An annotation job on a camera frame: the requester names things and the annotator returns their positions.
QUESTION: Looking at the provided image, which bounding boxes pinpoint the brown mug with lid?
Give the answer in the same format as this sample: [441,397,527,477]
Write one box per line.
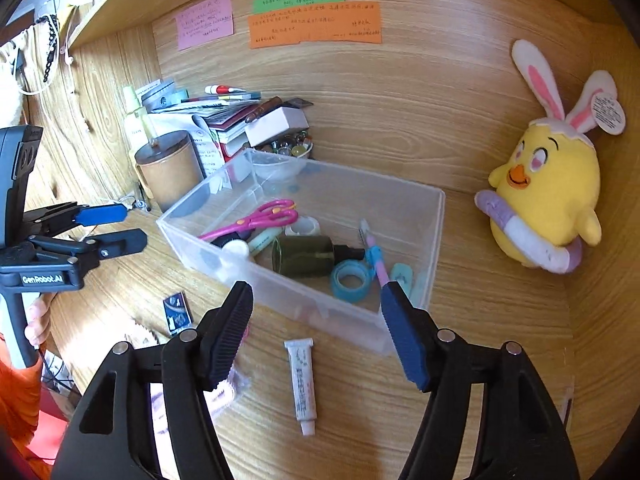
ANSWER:
[134,130,206,212]

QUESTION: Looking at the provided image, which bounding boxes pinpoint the black chain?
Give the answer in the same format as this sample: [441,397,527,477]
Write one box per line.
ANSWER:
[36,15,60,83]

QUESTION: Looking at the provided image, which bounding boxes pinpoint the clear glass bowl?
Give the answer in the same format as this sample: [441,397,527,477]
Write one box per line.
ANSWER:
[252,152,313,182]

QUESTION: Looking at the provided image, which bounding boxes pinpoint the clear plastic storage box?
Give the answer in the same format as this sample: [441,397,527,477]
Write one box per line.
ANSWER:
[156,147,446,357]

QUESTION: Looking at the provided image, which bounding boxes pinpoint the pale green spray bottle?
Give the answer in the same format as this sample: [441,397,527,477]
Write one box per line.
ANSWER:
[123,86,152,150]

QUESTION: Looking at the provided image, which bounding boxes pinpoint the pink paper note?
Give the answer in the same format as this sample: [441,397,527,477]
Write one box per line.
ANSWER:
[176,0,235,52]

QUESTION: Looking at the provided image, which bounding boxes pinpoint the person's left forearm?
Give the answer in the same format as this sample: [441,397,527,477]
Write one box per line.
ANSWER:
[0,332,53,480]

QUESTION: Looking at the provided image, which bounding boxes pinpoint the brown hair clip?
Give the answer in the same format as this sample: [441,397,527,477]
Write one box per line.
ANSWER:
[245,97,283,123]

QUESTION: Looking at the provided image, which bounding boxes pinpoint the yellow chick plush toy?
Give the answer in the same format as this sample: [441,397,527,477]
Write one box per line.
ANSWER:
[474,39,627,275]

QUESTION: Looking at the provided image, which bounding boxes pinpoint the person's left hand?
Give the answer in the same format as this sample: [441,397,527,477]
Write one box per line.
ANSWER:
[25,296,57,348]

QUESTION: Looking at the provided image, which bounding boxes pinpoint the white fluffy bag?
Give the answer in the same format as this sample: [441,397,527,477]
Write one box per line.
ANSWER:
[0,25,27,126]

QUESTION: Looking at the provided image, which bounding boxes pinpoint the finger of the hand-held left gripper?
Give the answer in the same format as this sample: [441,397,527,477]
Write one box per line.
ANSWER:
[22,201,128,237]
[27,228,148,275]

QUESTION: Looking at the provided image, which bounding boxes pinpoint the dark green spray bottle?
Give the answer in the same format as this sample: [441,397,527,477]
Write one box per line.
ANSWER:
[272,236,366,277]

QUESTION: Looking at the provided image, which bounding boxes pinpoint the washi tape rolls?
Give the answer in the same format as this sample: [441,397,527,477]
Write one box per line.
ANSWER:
[142,79,190,111]

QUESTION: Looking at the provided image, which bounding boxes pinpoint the pink scissors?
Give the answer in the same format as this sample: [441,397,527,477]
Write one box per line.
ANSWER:
[197,199,299,242]

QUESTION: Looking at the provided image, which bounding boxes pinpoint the white bandage tape roll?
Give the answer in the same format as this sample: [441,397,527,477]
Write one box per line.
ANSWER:
[285,216,321,237]

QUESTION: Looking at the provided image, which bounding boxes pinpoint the stack of books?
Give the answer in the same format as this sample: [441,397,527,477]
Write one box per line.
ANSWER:
[142,92,266,163]

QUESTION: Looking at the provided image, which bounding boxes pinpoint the white ointment tube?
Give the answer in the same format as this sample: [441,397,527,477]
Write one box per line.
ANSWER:
[284,338,317,436]

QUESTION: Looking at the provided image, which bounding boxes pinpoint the white hanging cable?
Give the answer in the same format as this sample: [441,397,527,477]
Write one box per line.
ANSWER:
[52,5,93,131]

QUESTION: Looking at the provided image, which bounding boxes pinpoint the small blue printed card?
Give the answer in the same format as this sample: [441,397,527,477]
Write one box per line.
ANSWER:
[162,294,195,336]

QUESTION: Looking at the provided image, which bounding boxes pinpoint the blue tape roll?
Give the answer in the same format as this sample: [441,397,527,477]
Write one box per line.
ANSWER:
[330,260,374,303]

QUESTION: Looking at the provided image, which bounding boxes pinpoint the small white box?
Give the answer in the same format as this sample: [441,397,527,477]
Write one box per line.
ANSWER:
[244,107,310,147]

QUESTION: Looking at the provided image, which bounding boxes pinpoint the clear plastic bag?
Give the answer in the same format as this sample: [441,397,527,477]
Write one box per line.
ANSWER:
[147,325,251,461]

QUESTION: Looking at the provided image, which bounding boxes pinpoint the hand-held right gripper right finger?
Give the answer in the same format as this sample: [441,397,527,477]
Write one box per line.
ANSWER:
[380,282,581,480]

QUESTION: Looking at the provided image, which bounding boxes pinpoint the pile of glass marbles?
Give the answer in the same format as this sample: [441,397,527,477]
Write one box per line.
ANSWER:
[260,130,313,158]

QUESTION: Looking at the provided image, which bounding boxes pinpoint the pink pen with blue clip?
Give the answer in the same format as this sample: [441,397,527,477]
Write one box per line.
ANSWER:
[360,219,396,288]

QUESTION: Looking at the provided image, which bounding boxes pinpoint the white and light blue bottle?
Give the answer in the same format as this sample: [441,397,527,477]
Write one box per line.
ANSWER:
[222,227,286,263]

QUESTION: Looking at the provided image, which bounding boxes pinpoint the orange paper note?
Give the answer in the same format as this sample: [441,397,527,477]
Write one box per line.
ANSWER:
[247,1,383,50]

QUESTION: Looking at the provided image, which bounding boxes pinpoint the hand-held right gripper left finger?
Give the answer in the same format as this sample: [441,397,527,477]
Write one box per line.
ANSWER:
[50,281,254,480]

